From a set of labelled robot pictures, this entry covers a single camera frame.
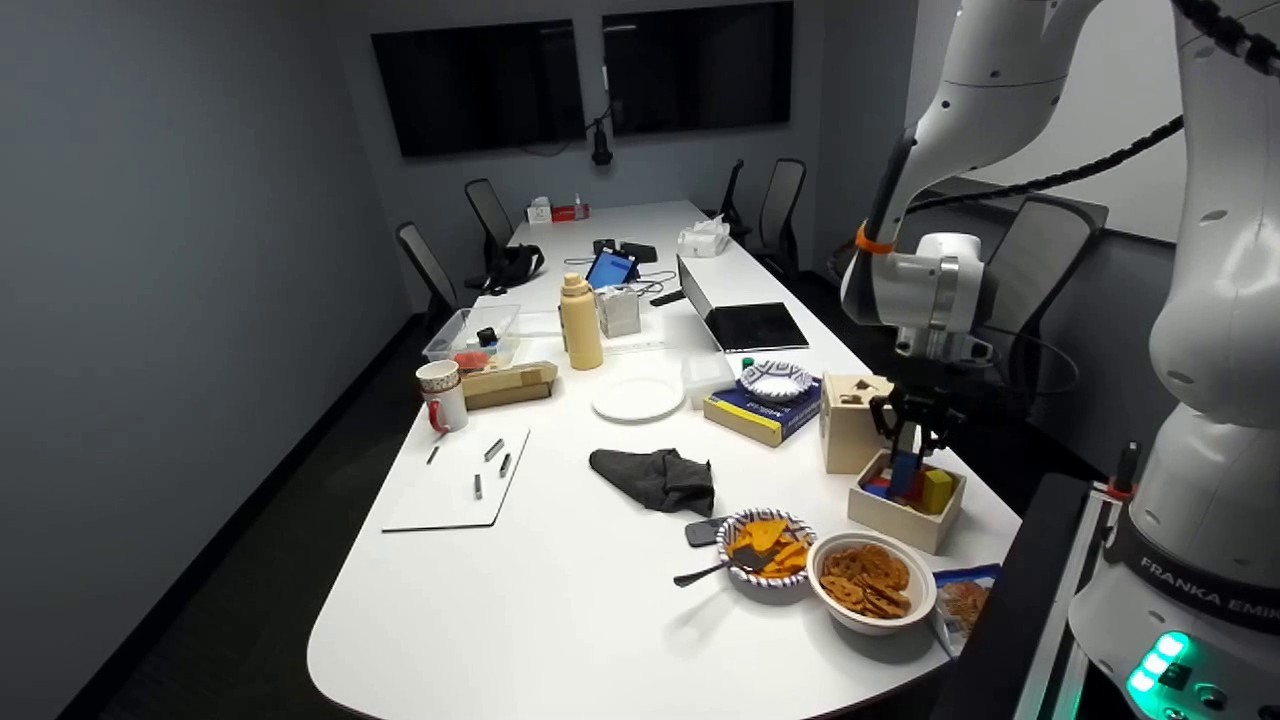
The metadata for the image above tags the wooden shape sorter box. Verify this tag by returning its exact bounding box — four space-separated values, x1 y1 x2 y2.
819 377 894 476

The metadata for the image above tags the dark grey cloth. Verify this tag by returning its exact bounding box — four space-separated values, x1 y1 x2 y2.
587 449 716 515

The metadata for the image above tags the white jar with red lid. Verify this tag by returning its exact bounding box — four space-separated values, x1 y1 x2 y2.
417 360 470 433

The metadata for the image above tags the patterned bowl of orange snacks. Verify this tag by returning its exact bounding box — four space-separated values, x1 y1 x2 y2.
716 509 811 602

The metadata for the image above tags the wall monitor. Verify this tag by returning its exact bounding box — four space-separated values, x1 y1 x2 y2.
606 4 793 138
374 21 586 159

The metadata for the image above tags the small white patterned bowl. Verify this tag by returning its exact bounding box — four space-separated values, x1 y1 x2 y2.
740 363 811 403

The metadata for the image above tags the open wooden block tray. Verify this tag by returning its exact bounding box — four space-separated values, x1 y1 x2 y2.
847 451 965 553

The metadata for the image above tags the snack bag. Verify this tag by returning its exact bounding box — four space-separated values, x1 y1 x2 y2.
935 566 1002 655

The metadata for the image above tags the white bowl of crackers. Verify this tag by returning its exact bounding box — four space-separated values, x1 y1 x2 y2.
809 534 935 638

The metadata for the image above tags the blue and yellow book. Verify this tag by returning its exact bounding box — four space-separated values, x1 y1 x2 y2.
706 383 819 449

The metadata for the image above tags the tan mustard bottle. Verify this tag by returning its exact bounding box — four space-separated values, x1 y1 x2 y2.
562 274 606 372

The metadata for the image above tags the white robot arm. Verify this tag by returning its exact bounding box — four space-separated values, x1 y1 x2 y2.
839 0 1280 720

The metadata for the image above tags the wooden tray box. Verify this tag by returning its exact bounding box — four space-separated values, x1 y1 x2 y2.
462 360 558 410

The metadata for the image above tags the right wall monitor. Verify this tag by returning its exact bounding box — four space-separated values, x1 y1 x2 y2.
606 4 793 138

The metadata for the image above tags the left wall monitor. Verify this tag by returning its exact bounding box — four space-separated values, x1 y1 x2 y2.
374 21 586 159

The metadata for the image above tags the white whiteboard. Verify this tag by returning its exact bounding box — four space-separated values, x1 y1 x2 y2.
382 430 529 534

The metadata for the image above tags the white round plate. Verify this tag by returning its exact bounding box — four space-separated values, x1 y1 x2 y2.
594 377 683 424

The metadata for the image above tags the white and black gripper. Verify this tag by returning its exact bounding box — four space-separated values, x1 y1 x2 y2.
872 234 991 430

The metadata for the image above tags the black laptop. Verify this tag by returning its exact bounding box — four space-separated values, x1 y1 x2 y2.
594 241 655 264

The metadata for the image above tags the black office chair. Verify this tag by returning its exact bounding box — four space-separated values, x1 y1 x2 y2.
750 157 809 274

